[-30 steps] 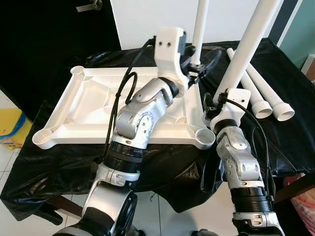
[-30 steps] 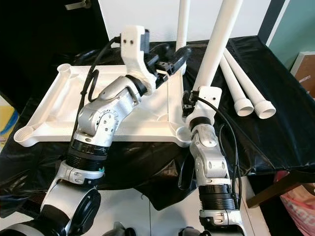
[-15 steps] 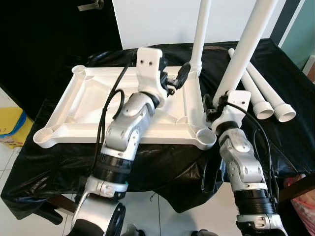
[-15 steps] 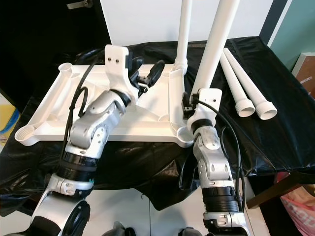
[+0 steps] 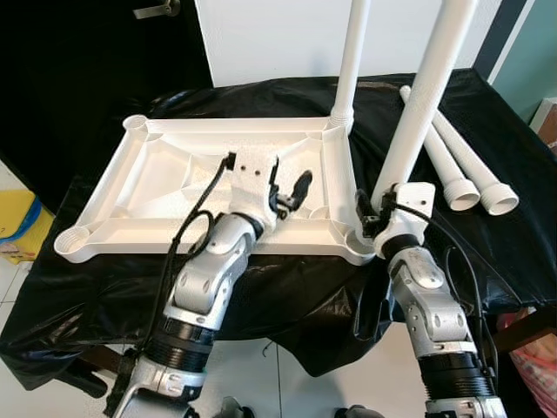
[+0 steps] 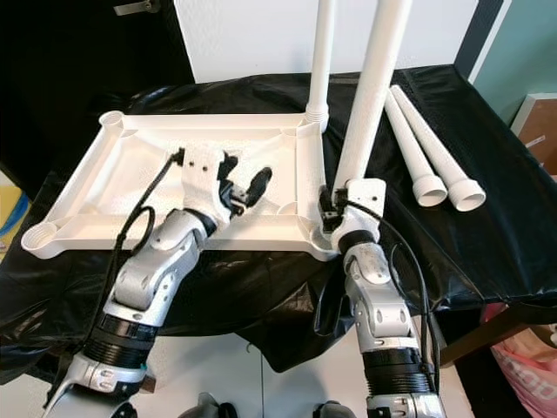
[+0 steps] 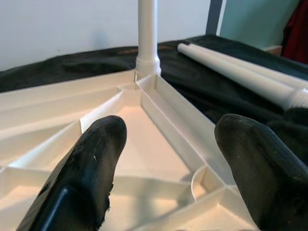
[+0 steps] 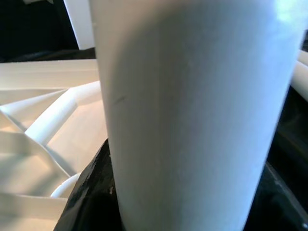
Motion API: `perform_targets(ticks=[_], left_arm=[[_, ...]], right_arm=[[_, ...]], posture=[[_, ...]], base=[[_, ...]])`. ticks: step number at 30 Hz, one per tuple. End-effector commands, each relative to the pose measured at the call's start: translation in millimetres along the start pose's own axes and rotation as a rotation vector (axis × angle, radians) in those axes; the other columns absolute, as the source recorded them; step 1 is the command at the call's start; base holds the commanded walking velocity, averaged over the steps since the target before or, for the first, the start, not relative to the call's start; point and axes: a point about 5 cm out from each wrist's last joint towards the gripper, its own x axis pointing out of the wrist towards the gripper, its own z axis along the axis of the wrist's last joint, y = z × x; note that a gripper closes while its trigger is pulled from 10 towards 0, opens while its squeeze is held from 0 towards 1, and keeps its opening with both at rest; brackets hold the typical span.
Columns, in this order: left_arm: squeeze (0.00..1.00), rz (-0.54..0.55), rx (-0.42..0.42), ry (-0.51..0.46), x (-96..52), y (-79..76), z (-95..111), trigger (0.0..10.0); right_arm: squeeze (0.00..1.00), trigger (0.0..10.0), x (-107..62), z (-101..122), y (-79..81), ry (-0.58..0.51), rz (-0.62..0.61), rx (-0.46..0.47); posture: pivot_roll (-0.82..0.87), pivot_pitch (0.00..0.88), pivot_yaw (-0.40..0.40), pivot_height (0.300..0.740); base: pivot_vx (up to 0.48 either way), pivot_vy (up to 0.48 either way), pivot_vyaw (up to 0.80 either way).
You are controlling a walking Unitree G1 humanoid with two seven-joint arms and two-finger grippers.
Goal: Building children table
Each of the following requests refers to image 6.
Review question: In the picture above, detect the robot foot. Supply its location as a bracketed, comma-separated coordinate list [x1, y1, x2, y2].
[305, 399, 353, 418]
[178, 392, 236, 418]

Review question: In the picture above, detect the brown wooden cabinet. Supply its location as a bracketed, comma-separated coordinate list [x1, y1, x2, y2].
[509, 91, 557, 179]

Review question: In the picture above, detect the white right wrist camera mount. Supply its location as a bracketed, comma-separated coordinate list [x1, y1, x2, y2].
[332, 179, 386, 253]

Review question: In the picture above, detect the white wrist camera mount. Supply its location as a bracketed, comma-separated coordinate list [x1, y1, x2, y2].
[332, 179, 386, 253]
[178, 146, 236, 229]

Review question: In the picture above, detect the white plastic table leg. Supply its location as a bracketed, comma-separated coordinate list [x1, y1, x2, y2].
[305, 0, 336, 131]
[390, 84, 487, 212]
[383, 91, 449, 208]
[331, 0, 414, 206]

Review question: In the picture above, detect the silver door handle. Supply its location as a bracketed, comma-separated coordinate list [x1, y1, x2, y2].
[113, 0, 162, 17]

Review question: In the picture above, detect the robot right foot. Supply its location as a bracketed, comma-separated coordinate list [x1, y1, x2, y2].
[305, 399, 353, 418]

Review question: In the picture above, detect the white plastic table top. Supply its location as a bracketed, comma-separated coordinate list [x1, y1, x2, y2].
[21, 111, 345, 260]

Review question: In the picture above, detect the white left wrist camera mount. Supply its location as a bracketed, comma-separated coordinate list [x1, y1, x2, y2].
[178, 146, 236, 229]

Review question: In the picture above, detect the yellow bag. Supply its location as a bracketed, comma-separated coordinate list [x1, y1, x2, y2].
[0, 174, 23, 253]

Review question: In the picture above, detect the white board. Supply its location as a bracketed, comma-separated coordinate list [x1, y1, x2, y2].
[172, 0, 484, 84]

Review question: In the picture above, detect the black door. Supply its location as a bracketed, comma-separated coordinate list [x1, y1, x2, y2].
[0, 0, 192, 201]

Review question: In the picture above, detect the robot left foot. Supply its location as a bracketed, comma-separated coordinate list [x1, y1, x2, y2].
[178, 392, 236, 418]

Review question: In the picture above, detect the pink plastic bag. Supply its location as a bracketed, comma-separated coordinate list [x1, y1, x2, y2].
[483, 300, 557, 417]

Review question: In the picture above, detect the black plastic sheet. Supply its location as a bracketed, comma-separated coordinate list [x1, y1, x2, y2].
[0, 65, 557, 384]

